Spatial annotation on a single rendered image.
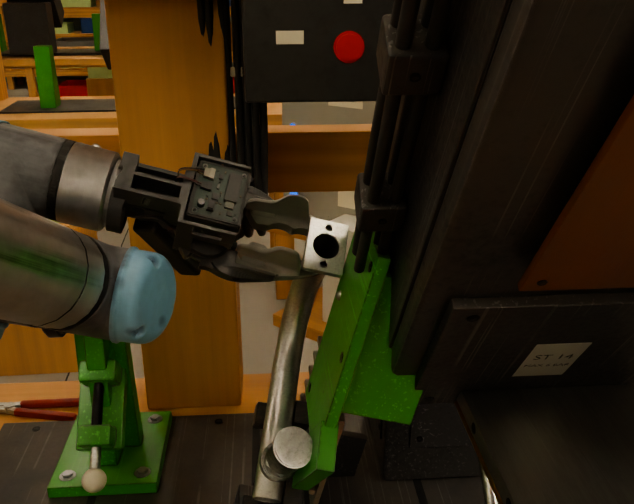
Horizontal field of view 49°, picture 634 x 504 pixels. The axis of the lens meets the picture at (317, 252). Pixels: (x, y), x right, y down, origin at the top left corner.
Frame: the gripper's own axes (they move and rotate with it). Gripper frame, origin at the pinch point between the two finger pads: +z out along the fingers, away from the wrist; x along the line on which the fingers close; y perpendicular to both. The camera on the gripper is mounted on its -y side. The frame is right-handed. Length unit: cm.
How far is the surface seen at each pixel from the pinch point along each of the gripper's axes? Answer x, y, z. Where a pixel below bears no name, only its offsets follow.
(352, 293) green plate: -5.7, 5.8, 2.7
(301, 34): 23.3, 2.8, -6.1
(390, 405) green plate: -14.1, 2.4, 8.6
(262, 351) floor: 48, -223, 26
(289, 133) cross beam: 26.3, -21.4, -2.6
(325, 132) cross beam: 27.4, -20.4, 2.2
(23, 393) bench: -11, -54, -32
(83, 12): 419, -523, -166
